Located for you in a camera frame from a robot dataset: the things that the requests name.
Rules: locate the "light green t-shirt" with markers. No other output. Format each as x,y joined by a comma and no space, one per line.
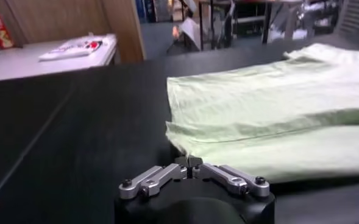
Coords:
258,106

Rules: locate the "white air cooler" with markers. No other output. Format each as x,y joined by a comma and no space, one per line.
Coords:
354,15

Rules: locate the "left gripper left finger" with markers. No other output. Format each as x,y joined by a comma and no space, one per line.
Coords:
154,181

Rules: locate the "wooden partition screen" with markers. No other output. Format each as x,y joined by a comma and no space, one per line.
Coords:
60,18

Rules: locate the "black table cover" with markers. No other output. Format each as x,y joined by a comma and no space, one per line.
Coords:
106,137
8,121

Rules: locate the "cream paper roll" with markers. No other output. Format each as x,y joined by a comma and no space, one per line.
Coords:
175,32

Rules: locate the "white side table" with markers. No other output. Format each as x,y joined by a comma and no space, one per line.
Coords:
20,67

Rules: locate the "folded white printed t-shirt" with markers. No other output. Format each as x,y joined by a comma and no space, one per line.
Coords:
72,48

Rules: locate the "white leaning board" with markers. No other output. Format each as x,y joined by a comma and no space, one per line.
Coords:
191,30

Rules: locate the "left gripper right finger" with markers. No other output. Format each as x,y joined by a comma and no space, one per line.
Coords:
231,179

